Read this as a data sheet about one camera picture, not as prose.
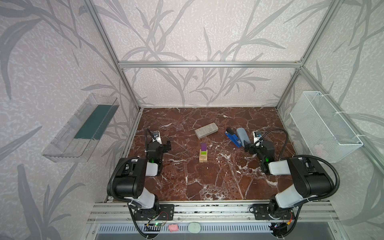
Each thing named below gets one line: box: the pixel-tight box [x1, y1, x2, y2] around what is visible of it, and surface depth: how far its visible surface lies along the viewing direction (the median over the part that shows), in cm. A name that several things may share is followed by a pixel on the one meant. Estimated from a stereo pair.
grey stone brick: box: [194, 122, 219, 139], surface depth 106 cm
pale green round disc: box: [188, 222, 201, 234], surface depth 69 cm
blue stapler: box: [225, 127, 242, 148], surface depth 101 cm
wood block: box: [199, 149, 208, 163], surface depth 92 cm
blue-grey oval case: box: [236, 127, 251, 148], surface depth 104 cm
